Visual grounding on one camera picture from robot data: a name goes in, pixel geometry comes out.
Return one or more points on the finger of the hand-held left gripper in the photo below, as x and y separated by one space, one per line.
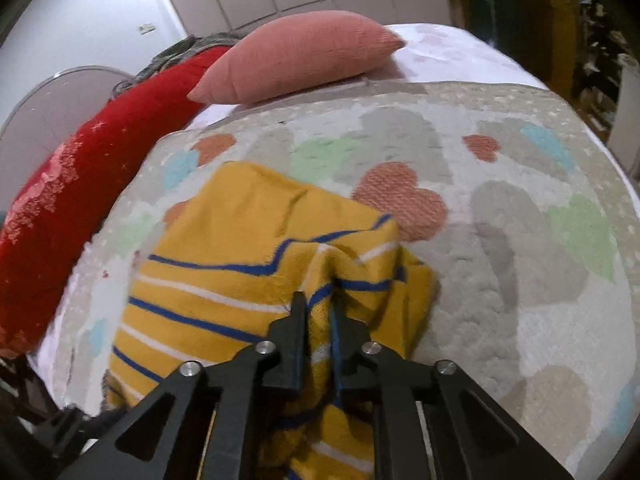
70 427

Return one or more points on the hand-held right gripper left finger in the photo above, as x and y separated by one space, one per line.
300 345

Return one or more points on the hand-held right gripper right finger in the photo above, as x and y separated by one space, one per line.
336 345

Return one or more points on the yellow striped sweater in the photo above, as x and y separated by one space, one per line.
225 240

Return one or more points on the heart-print quilted blanket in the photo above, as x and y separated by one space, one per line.
525 260

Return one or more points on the red embroidered quilt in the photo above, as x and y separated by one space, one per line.
100 160

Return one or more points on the pink pillow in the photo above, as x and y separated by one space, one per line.
300 55

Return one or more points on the round standing fan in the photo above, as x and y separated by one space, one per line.
45 120

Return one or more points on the grey knitted cloth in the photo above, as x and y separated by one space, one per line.
170 55

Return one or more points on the dark green door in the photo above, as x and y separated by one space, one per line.
505 0

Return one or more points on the cluttered storage shelf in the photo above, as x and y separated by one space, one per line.
600 60

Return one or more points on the yellow panel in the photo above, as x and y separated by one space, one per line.
550 20

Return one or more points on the dark wooden frame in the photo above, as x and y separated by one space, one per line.
20 400

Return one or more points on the white wall switch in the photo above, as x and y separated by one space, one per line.
146 28

